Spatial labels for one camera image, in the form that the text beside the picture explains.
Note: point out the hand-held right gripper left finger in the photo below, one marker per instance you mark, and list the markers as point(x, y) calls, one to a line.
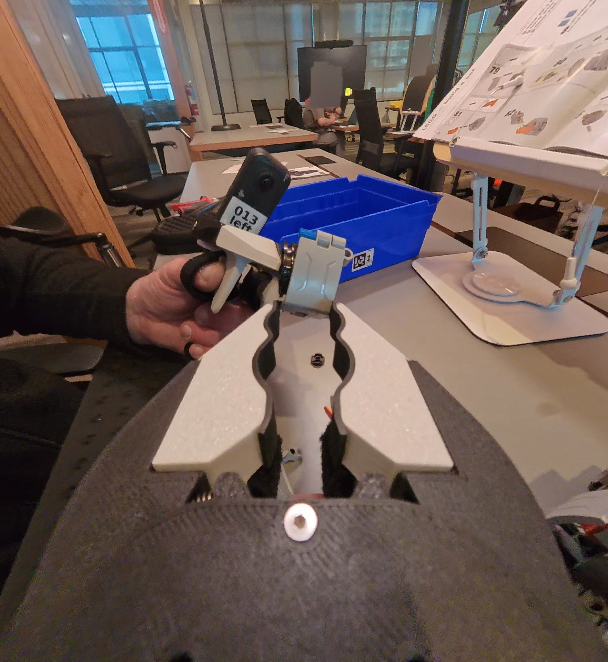
point(211, 413)

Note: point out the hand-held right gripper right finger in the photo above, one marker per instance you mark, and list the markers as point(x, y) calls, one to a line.
point(392, 413)

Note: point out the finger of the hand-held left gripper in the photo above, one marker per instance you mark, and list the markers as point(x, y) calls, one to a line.
point(247, 248)

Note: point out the grey curved brick panel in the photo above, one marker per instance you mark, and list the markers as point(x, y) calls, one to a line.
point(312, 274)

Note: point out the person's left forearm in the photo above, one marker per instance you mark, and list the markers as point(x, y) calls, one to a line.
point(50, 279)

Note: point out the person's left hand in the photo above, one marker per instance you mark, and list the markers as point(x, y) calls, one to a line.
point(154, 305)

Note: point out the wooden edged desk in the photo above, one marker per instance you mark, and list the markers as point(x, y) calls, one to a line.
point(252, 137)

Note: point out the black dimpled case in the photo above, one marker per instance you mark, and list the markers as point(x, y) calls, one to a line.
point(180, 232)

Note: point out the black office chair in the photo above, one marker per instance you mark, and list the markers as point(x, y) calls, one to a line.
point(261, 109)
point(417, 103)
point(368, 119)
point(102, 150)

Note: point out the black round brick plate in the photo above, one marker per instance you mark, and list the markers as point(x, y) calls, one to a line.
point(317, 359)

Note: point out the red fire extinguisher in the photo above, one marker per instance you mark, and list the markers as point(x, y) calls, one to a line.
point(194, 101)

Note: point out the black dimpled mat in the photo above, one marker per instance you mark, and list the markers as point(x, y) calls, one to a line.
point(107, 403)

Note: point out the black floor lamp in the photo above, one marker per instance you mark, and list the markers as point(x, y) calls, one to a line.
point(213, 62)

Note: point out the blue plastic bin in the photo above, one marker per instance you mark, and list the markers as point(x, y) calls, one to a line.
point(386, 227)

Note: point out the tracked toy brick robot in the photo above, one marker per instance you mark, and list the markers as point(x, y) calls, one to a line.
point(593, 512)

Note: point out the black pillar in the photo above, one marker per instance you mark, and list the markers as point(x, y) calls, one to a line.
point(451, 51)

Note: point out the open instruction booklet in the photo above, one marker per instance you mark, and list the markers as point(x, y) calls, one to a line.
point(542, 77)

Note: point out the black wall screen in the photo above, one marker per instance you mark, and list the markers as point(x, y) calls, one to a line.
point(358, 67)

